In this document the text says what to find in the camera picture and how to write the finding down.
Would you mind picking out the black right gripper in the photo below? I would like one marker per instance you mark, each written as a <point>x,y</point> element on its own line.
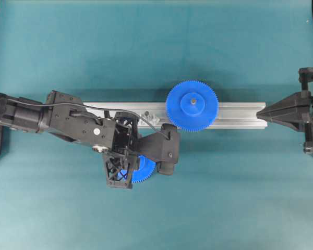
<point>295,111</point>

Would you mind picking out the small blue plastic gear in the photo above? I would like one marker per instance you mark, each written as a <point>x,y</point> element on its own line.
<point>143,168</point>

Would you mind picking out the large blue plastic gear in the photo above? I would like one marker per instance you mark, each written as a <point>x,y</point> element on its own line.
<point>188,117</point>

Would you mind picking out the silver aluminium extrusion rail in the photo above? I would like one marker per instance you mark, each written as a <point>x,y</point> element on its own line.
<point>230,115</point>

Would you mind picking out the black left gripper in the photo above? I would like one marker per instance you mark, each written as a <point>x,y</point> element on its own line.
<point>118,137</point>

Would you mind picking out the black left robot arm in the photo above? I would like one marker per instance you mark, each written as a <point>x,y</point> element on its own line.
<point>66,117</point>

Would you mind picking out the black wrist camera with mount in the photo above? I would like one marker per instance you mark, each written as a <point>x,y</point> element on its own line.
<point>162,148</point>

